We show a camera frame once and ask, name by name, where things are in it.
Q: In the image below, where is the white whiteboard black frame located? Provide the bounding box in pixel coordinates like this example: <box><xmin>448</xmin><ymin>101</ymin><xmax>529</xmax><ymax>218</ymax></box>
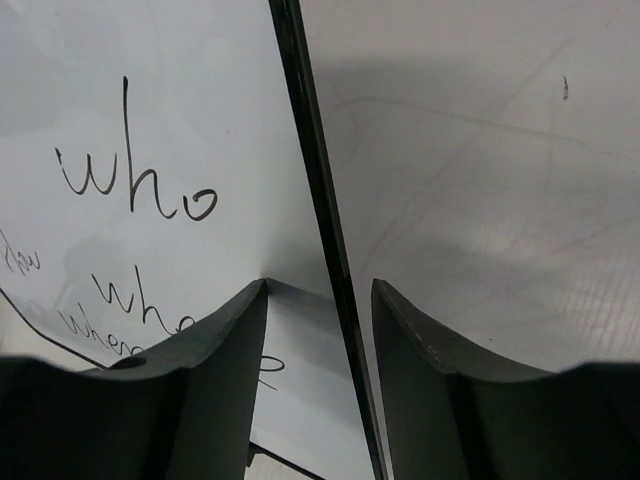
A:
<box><xmin>1</xmin><ymin>1</ymin><xmax>384</xmax><ymax>479</ymax></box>

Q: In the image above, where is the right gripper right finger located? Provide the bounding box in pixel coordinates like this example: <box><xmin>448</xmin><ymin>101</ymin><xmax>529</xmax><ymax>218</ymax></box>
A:
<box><xmin>371</xmin><ymin>279</ymin><xmax>639</xmax><ymax>479</ymax></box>

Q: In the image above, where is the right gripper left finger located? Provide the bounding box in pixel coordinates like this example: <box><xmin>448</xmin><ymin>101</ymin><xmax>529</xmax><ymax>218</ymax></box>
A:
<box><xmin>1</xmin><ymin>280</ymin><xmax>268</xmax><ymax>479</ymax></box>

